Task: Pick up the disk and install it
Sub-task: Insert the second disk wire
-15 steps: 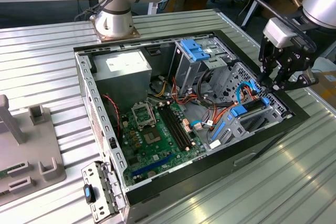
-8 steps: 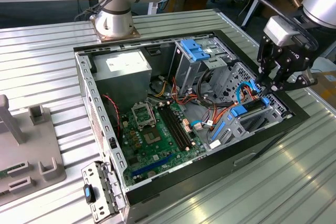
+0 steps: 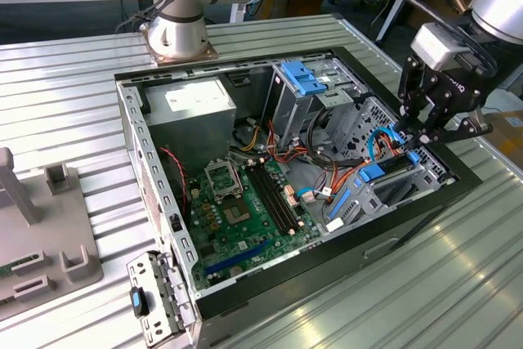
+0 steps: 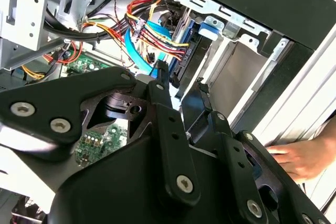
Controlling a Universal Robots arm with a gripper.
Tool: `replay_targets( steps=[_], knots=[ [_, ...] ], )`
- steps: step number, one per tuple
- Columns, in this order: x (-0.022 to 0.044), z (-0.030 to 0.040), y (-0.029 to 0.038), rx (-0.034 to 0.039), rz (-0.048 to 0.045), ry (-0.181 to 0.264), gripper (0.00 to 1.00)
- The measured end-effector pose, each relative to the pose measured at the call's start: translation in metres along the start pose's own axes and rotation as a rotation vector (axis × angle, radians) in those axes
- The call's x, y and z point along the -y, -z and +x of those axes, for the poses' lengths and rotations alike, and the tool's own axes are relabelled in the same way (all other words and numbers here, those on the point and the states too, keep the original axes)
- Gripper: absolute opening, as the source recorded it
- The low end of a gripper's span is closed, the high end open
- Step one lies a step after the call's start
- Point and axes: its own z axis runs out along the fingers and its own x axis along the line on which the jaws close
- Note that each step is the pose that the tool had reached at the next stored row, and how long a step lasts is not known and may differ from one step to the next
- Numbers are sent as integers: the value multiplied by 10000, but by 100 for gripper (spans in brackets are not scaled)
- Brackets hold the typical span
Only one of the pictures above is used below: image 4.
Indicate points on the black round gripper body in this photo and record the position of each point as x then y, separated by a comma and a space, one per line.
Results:
118, 187

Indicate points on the person bare hand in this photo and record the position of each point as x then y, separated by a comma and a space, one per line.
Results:
304, 158

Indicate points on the hard disk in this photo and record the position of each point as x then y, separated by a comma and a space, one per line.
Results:
210, 31

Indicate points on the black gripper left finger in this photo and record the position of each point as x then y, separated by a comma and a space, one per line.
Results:
39, 100

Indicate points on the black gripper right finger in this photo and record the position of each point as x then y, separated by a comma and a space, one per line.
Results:
236, 153

